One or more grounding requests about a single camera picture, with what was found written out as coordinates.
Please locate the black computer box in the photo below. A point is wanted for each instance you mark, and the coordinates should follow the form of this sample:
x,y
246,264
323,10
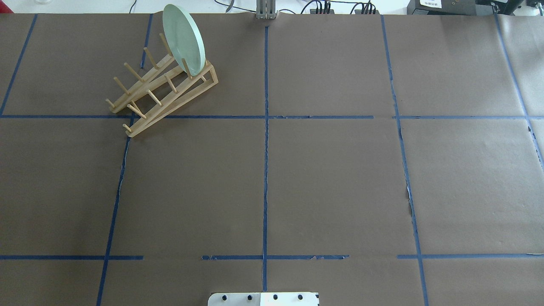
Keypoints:
x,y
454,7

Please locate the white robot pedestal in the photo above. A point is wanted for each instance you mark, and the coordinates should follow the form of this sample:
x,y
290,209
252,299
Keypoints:
x,y
264,299

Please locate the brown paper table cover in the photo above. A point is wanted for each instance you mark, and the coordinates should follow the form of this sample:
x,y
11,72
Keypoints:
x,y
377,160

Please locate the light green plate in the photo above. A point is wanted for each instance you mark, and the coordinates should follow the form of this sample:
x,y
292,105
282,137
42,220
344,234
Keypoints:
x,y
184,38

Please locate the aluminium frame post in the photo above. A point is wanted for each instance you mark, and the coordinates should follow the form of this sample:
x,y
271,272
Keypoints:
x,y
266,9

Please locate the wooden plate rack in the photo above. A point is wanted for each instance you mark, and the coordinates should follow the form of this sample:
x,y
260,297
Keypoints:
x,y
165,88

